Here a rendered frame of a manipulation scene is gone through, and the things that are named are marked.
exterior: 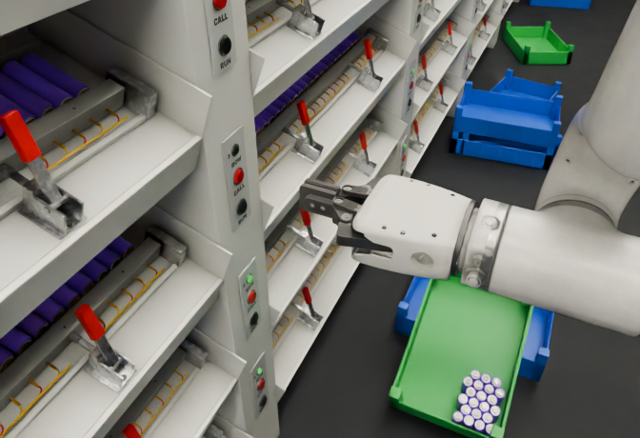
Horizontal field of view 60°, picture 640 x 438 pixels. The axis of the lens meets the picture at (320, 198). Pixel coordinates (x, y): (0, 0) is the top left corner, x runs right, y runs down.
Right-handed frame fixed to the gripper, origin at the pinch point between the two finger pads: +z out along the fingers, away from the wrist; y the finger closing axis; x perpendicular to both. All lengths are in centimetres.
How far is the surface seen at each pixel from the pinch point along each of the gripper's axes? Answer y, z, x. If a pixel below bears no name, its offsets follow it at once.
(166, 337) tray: -14.9, 10.8, -11.5
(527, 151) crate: 114, -16, -55
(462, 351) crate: 32, -16, -54
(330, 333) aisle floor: 29, 11, -60
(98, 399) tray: -23.7, 11.8, -11.1
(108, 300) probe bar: -15.8, 16.7, -7.7
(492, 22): 205, 13, -49
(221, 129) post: -1.9, 10.1, 6.7
